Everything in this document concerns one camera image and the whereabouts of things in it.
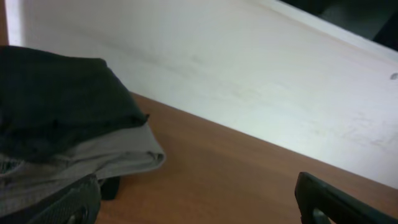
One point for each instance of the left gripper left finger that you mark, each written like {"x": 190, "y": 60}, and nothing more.
{"x": 79, "y": 202}

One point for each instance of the folded black garment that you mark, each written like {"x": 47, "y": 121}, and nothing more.
{"x": 109, "y": 188}

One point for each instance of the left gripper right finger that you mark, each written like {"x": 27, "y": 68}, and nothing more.
{"x": 320, "y": 202}

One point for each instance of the folded grey trousers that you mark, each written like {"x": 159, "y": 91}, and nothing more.
{"x": 123, "y": 152}

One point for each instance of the black Nike t-shirt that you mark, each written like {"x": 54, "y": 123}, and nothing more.
{"x": 51, "y": 102}

